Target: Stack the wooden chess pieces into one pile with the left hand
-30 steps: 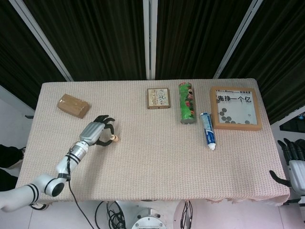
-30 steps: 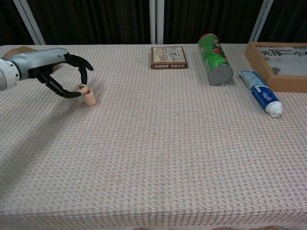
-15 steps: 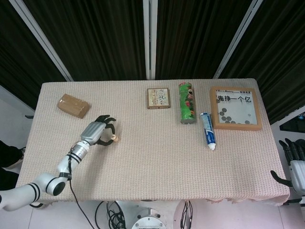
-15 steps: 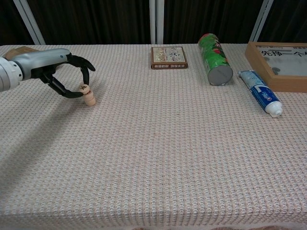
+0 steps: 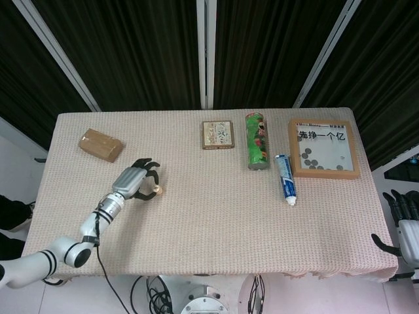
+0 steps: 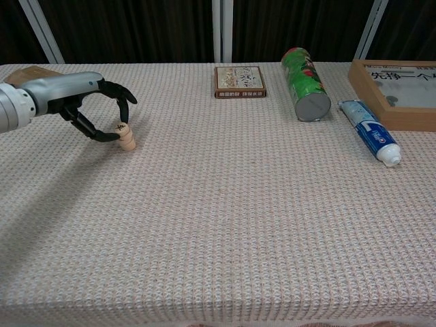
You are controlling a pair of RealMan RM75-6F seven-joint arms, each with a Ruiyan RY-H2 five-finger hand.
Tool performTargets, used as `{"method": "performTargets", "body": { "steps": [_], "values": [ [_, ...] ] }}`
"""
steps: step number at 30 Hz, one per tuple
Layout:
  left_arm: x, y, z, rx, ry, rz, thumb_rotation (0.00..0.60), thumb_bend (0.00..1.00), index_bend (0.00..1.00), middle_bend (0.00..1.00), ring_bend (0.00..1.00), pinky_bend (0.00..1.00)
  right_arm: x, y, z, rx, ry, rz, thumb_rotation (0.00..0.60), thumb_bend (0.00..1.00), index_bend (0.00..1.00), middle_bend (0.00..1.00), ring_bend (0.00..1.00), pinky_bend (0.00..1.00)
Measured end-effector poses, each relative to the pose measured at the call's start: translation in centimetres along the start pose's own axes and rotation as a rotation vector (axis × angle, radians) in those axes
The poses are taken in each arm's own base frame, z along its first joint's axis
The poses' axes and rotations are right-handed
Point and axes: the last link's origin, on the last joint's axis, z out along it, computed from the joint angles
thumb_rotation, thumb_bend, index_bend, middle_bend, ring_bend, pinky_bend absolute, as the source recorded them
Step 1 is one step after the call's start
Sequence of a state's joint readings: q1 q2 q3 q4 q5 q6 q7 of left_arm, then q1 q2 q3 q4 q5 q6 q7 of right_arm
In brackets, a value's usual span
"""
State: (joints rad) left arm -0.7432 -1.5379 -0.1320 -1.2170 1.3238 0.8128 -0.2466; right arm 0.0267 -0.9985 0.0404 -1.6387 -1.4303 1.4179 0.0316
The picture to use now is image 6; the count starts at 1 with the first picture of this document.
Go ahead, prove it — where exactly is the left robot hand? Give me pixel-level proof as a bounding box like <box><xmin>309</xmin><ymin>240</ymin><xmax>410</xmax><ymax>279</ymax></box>
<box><xmin>20</xmin><ymin>71</ymin><xmax>138</xmax><ymax>142</ymax></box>

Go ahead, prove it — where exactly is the small brown card box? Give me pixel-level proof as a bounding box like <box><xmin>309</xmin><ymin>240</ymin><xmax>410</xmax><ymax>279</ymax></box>
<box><xmin>214</xmin><ymin>65</ymin><xmax>267</xmax><ymax>99</ymax></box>

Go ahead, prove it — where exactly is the beige woven tablecloth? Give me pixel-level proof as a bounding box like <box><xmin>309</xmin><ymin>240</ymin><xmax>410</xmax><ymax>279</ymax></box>
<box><xmin>0</xmin><ymin>62</ymin><xmax>436</xmax><ymax>327</ymax></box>

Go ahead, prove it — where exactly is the wooden block far left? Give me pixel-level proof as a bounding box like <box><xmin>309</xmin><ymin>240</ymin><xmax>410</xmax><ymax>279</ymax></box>
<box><xmin>3</xmin><ymin>65</ymin><xmax>61</xmax><ymax>86</ymax></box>

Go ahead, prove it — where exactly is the black curtain panel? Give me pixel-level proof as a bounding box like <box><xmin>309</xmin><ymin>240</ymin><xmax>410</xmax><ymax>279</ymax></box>
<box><xmin>231</xmin><ymin>0</ymin><xmax>371</xmax><ymax>63</ymax></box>
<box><xmin>0</xmin><ymin>0</ymin><xmax>52</xmax><ymax>65</ymax></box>
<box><xmin>369</xmin><ymin>0</ymin><xmax>436</xmax><ymax>62</ymax></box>
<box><xmin>42</xmin><ymin>0</ymin><xmax>215</xmax><ymax>65</ymax></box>

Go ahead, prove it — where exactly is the green cylindrical snack can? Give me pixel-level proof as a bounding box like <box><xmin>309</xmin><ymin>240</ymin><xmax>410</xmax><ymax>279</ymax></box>
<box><xmin>281</xmin><ymin>46</ymin><xmax>332</xmax><ymax>123</ymax></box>

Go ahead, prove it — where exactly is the blue white toothpaste tube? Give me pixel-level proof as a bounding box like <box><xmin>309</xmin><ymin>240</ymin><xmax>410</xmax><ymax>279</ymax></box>
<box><xmin>337</xmin><ymin>99</ymin><xmax>402</xmax><ymax>167</ymax></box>

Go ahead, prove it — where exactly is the silver aluminium frame post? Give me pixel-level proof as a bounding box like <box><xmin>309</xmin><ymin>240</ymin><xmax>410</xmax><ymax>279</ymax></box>
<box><xmin>353</xmin><ymin>0</ymin><xmax>390</xmax><ymax>61</ymax></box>
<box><xmin>18</xmin><ymin>0</ymin><xmax>65</xmax><ymax>65</ymax></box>
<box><xmin>211</xmin><ymin>0</ymin><xmax>234</xmax><ymax>63</ymax></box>

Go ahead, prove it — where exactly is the wooden frame coin bank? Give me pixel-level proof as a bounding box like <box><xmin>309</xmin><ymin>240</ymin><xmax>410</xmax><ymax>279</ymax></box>
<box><xmin>347</xmin><ymin>59</ymin><xmax>436</xmax><ymax>133</ymax></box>

